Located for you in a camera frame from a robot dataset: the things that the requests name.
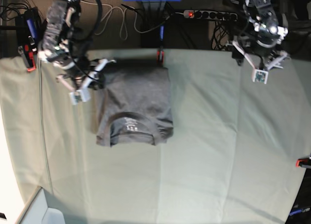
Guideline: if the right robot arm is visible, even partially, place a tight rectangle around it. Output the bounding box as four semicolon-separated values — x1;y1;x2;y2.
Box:
38;0;110;93

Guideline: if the red clamp right edge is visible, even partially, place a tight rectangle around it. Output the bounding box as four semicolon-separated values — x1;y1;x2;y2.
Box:
296;157;311;169

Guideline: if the white cable on floor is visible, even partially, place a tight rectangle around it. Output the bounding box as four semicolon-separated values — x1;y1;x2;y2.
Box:
94;2;161;41

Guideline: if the red clamp edge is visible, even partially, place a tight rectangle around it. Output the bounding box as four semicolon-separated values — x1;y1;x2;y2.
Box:
296;157;311;169
18;44;36;72

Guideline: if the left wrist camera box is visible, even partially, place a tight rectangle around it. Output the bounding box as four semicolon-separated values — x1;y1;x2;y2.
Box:
252;69;269;84

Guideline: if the dark grey t-shirt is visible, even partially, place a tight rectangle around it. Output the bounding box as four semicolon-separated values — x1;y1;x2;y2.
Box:
96;66;174;147

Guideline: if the white power strip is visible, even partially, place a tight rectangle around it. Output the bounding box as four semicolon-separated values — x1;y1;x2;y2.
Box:
183;10;238;22

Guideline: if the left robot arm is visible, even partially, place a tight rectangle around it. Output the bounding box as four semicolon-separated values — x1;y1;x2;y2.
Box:
229;0;288;72

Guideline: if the grey plastic bin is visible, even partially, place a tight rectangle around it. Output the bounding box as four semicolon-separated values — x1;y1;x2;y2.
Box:
15;186;66;224

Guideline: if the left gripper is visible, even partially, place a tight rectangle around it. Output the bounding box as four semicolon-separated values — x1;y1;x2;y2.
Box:
227;36;290;71

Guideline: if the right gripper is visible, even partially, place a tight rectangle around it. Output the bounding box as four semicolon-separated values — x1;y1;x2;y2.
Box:
56;58;116;92

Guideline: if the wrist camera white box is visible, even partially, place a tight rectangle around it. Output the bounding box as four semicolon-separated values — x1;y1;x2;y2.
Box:
69;89;91;105

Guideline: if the red clamp top centre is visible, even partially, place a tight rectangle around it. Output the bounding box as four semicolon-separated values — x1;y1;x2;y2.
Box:
156;49;164;65

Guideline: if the red clamp left edge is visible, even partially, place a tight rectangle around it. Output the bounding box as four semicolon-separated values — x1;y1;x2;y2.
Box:
18;44;36;72

